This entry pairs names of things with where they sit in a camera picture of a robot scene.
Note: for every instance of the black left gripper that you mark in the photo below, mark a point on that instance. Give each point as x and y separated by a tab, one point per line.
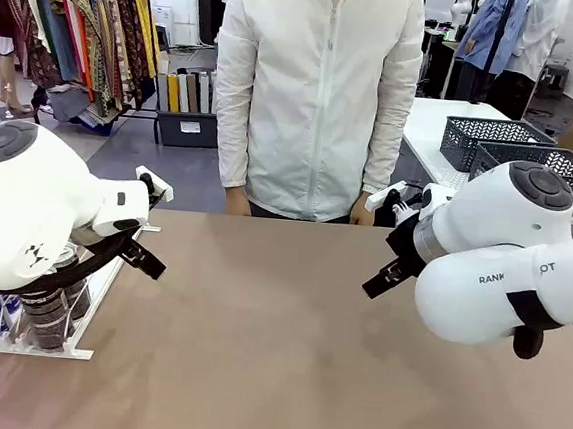
133	248

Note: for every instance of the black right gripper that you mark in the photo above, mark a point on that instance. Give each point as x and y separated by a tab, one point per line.
406	247

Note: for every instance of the black Pepsi can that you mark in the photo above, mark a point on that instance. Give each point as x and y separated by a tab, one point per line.
69	258
53	299
47	334

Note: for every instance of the person's left forearm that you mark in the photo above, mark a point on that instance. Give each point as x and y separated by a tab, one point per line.
390	143

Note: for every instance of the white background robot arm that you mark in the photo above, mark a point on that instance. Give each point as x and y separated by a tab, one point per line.
461	6

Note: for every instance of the person's right forearm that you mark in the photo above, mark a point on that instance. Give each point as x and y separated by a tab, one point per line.
233	139

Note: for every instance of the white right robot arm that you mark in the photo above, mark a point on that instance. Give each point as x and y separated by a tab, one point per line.
492	217

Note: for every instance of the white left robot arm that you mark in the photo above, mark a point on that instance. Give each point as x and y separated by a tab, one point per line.
26	202

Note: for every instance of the person's left hand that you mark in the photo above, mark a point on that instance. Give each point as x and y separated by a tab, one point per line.
361	213

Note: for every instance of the person's right hand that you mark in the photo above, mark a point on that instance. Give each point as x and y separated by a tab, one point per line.
238	202

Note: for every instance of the dark grey storage crate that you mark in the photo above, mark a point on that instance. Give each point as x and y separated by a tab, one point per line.
186	130

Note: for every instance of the white side table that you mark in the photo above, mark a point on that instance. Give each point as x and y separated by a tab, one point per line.
424	126

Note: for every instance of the grey folded fabric pile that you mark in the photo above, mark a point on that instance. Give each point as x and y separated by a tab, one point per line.
80	108

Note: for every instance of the yellow fabric bolt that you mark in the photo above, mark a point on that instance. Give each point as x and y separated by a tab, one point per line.
173	93

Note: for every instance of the brown fabric bolt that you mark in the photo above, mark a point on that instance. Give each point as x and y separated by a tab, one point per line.
192	93

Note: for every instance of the light grey fabric bolt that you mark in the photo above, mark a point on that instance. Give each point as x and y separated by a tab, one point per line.
204	93

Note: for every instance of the person in white jacket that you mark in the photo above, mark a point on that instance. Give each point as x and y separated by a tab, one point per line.
316	102

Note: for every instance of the brown patterned hanging garment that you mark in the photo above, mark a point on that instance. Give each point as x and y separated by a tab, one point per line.
93	47

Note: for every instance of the mannequin bare legs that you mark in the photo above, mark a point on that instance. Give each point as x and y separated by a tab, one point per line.
12	85

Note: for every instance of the dark patterned hanging garment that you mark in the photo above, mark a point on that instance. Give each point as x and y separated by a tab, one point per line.
126	35

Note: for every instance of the white floor appliance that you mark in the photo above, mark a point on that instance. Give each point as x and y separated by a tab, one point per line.
163	25

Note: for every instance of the yellow hanging garment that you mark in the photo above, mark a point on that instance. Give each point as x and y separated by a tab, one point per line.
145	21

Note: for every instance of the teal hanging garment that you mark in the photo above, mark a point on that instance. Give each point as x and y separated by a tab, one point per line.
57	29

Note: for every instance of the black stool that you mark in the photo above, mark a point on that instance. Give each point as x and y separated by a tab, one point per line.
553	77

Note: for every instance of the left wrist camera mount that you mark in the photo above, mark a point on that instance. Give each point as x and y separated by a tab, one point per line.
160	189

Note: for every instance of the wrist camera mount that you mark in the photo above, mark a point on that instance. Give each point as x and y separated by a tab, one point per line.
381	193
160	189

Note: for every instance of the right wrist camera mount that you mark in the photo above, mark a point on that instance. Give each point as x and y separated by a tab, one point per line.
381	193

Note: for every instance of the black clothes rack frame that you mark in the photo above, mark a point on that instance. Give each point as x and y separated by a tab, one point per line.
156	130

